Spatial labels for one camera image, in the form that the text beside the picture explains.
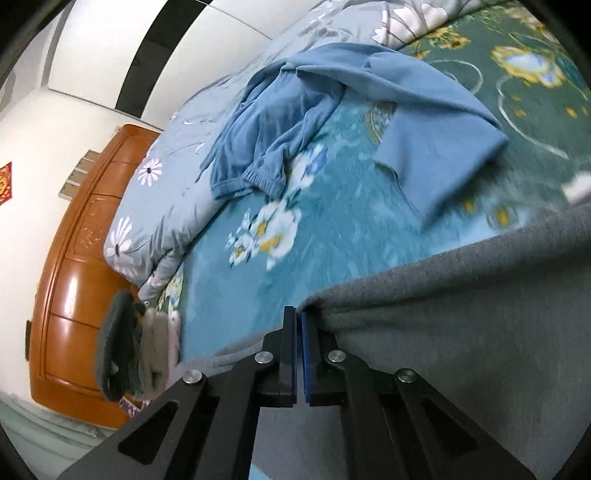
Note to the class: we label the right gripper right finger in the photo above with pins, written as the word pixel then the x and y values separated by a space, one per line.
pixel 397 425

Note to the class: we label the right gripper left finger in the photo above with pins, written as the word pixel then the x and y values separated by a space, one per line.
pixel 203 427

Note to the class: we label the dark grey sweatshirt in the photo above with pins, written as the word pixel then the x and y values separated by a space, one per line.
pixel 501 327

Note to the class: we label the folded grey pink clothes stack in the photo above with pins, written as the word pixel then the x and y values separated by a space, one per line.
pixel 137 349

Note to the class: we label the orange wooden headboard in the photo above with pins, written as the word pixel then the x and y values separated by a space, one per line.
pixel 77 285

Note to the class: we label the teal floral blanket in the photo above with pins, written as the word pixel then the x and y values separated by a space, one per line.
pixel 520 72

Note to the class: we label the light blue floral duvet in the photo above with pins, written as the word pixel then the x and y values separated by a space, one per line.
pixel 169 201

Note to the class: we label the beige boxes on headboard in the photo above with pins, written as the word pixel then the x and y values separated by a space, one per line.
pixel 78 175

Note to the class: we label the blue pants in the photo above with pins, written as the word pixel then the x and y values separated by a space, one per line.
pixel 429 132

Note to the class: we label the white black-striped wardrobe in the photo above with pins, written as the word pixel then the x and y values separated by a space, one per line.
pixel 145 58

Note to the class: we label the red wall decoration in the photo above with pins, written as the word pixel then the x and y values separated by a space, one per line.
pixel 5 183

